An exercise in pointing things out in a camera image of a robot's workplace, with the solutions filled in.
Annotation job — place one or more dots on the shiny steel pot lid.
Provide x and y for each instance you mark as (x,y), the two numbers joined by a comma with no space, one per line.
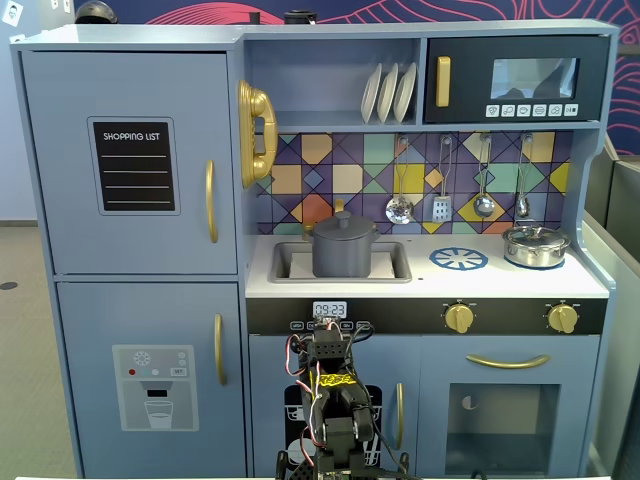
(532,234)

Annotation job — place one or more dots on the dark gray toy pot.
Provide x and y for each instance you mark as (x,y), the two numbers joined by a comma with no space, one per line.
(342,260)

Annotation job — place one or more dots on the gray toy sink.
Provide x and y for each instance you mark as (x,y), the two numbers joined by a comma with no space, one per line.
(295,265)

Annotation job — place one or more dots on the gold toy faucet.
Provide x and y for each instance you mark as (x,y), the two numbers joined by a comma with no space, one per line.
(339,205)

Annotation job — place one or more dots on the digital clock display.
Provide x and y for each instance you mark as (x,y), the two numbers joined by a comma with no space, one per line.
(330,310)

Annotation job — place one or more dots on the colourful tile backsplash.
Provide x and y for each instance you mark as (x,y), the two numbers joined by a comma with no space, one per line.
(350,175)

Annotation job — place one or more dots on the steel skimmer spoon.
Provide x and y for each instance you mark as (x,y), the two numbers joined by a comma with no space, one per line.
(399,210)

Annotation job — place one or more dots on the steel slotted spatula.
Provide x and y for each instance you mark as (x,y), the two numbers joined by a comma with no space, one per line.
(441,209)

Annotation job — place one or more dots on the dishwasher door blue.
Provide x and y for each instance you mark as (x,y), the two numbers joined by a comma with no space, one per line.
(270,360)

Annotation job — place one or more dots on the gold toy telephone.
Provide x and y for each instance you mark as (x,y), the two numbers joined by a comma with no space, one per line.
(257,102)

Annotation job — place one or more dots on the white toy plate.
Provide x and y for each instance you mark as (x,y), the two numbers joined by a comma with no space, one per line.
(370,95)
(387,92)
(404,92)

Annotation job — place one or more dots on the gold stove knob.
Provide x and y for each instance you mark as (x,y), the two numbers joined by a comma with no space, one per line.
(459,319)
(562,318)

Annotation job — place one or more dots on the steel ladle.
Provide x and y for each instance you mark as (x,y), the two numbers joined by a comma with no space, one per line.
(483,206)

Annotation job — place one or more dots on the blue oven door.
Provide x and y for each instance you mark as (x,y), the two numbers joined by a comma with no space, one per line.
(435,365)

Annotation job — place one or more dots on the black shopping list board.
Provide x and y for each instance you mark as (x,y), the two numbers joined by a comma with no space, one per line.
(135,165)

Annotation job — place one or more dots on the black stove control panel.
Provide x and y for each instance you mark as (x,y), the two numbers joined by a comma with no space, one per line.
(510,317)

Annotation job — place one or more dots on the small steel spoon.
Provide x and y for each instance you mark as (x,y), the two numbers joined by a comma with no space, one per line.
(522,206)

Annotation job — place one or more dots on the black round container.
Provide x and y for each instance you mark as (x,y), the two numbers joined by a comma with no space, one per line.
(299,17)

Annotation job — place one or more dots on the black table clamp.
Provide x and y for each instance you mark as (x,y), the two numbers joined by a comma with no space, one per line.
(404,462)
(282,465)

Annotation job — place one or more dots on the blue freezer door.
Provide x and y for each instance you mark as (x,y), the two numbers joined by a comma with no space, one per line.
(100,310)

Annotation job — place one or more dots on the small black cylinder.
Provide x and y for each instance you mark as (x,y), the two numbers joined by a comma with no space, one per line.
(254,18)

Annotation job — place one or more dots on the dark microwave door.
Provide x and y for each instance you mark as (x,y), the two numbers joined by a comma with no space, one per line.
(470,50)

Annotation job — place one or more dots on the blue wooden play kitchen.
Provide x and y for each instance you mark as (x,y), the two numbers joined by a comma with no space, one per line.
(150,39)

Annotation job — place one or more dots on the blue fridge door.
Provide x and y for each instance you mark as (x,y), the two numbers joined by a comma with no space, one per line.
(60,150)

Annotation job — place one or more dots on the dark floor disc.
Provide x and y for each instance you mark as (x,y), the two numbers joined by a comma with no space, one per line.
(7,285)

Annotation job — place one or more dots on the black helmet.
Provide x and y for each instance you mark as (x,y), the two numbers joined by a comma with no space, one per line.
(95,12)

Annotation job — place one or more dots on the gray partition wall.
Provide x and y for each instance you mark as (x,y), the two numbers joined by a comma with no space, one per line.
(620,200)

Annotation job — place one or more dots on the white wall poster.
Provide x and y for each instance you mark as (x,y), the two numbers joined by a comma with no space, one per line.
(13,15)

